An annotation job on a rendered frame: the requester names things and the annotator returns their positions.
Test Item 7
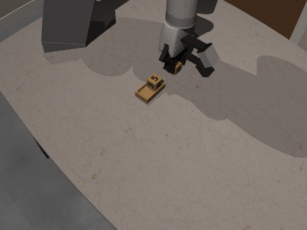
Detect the wooden tray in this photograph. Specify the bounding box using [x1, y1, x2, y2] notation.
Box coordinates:
[135, 82, 165, 104]

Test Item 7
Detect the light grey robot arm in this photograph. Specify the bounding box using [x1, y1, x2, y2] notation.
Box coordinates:
[165, 0, 220, 68]

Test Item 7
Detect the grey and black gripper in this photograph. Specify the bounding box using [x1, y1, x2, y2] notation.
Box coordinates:
[159, 20, 195, 73]

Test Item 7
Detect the orange number cube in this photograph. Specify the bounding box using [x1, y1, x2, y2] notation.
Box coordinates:
[147, 73, 162, 91]
[173, 59, 182, 75]

